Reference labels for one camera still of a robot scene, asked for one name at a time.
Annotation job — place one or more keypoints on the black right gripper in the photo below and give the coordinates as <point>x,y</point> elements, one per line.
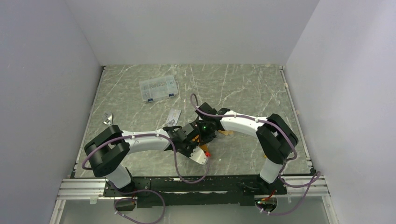
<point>204,139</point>

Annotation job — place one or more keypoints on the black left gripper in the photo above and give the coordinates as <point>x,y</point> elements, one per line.
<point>194,145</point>

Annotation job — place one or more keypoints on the small orange card sleeve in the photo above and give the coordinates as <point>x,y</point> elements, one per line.
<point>225,132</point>

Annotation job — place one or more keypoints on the orange leather card holder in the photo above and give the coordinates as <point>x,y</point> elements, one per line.
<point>201,145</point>

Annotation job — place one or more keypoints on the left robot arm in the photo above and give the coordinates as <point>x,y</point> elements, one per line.
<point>105,152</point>

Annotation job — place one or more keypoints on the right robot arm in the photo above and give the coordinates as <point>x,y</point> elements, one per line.
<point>276,138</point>

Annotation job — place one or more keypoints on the silver VIP card bottom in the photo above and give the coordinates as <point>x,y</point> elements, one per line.
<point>173,117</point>

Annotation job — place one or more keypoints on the clear plastic organizer box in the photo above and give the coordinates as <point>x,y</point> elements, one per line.
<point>158,88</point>

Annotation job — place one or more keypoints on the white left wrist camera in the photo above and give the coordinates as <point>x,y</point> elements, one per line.
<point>200,156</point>

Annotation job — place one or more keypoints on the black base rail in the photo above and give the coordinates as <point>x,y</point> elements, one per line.
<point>243,190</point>

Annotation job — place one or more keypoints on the red-handled adjustable wrench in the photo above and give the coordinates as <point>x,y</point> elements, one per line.
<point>108,118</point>

